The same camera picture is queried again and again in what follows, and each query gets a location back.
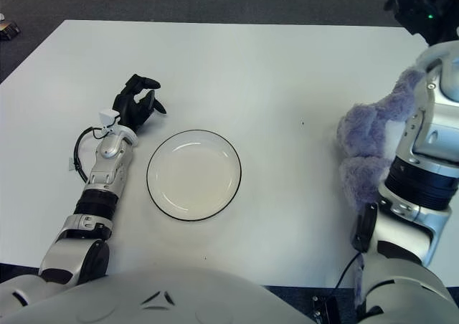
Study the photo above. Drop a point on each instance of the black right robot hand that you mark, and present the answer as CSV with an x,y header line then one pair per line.
x,y
412,8

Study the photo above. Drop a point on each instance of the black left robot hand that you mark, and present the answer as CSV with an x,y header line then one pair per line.
x,y
131,107

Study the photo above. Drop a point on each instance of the purple plush bunny doll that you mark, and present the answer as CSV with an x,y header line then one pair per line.
x,y
362,130

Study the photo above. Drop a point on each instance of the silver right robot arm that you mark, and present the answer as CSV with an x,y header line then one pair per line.
x,y
423,159

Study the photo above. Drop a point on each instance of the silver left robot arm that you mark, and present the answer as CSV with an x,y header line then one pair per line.
x,y
104,173

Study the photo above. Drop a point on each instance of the white plate with black rim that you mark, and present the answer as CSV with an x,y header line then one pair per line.
x,y
193,175

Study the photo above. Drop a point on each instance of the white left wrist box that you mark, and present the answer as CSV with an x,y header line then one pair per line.
x,y
107,117

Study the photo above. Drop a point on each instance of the black box on floor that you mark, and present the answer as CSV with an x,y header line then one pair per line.
x,y
9,30

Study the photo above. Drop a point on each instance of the silver robot torso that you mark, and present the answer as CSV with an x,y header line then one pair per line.
x,y
161,295

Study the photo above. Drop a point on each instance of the black bracket below table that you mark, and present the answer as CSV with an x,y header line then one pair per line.
x,y
324,311

